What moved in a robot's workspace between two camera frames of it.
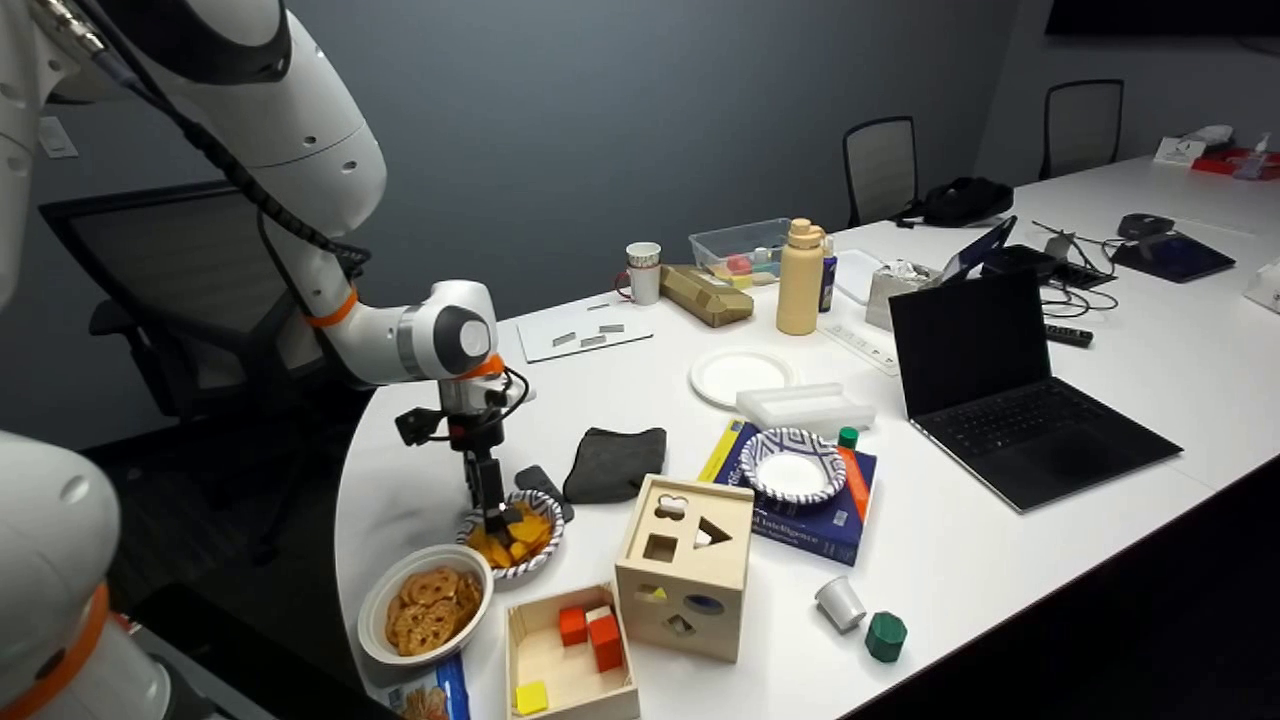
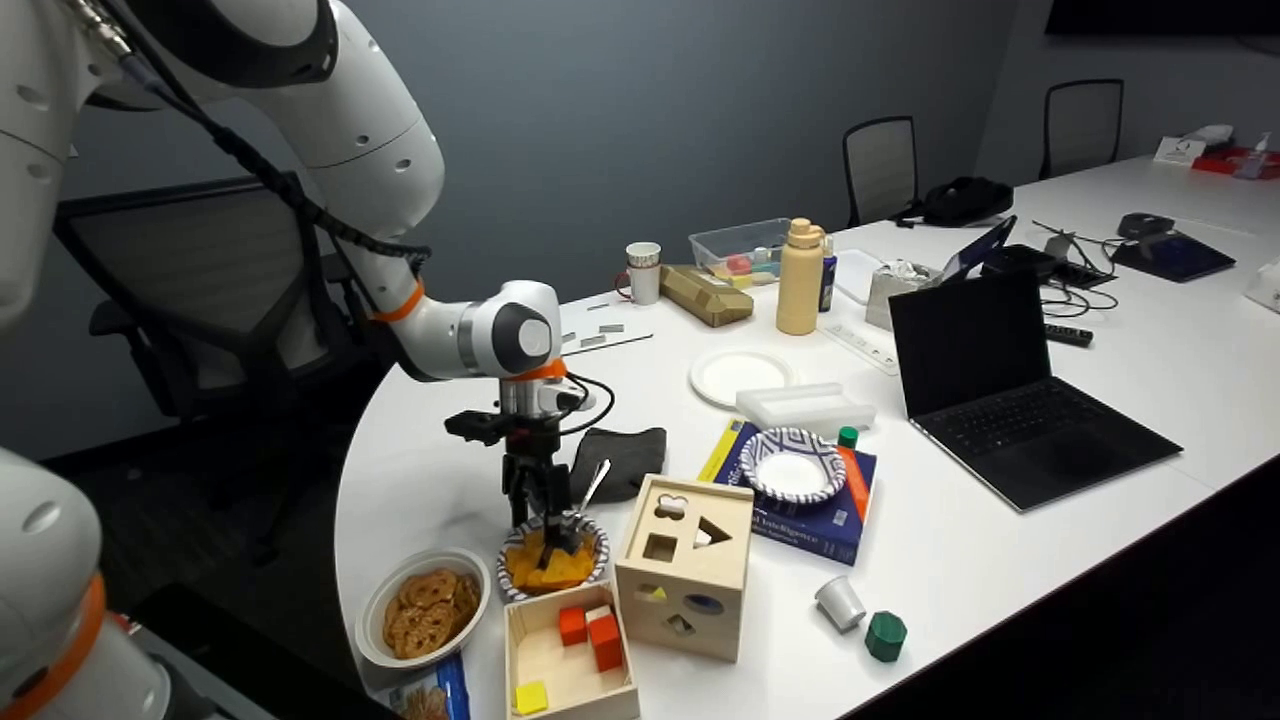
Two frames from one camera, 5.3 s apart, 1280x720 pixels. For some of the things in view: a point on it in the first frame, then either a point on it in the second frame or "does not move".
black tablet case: (1175, 259) does not move
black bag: (963, 202) does not move
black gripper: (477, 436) -> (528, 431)
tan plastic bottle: (803, 277) does not move
